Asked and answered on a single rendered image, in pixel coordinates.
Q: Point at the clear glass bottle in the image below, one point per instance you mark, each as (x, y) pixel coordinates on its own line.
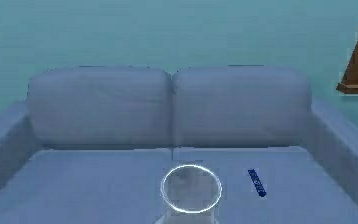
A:
(191, 190)

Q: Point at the pale blue sofa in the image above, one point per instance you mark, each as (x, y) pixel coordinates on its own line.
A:
(100, 110)

